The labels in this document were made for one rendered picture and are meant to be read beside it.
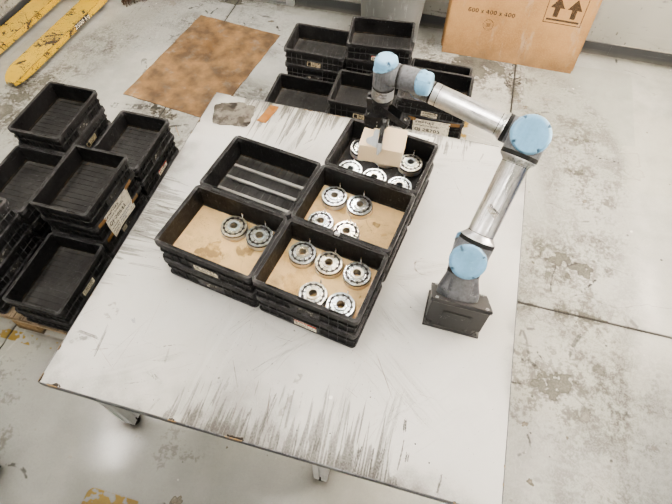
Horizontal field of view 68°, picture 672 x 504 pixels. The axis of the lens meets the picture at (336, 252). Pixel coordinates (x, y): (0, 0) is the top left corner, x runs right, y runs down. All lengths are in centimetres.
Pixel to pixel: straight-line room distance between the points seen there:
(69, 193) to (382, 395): 184
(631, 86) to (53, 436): 437
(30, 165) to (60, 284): 76
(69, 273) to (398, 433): 181
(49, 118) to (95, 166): 50
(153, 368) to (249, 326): 36
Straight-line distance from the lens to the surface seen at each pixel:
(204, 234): 198
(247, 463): 246
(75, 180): 285
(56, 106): 333
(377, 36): 350
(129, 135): 315
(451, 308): 177
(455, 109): 174
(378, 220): 197
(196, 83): 402
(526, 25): 429
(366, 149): 184
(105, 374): 196
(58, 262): 286
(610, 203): 356
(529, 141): 157
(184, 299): 200
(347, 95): 321
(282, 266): 185
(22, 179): 316
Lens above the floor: 240
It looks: 57 degrees down
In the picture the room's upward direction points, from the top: 1 degrees clockwise
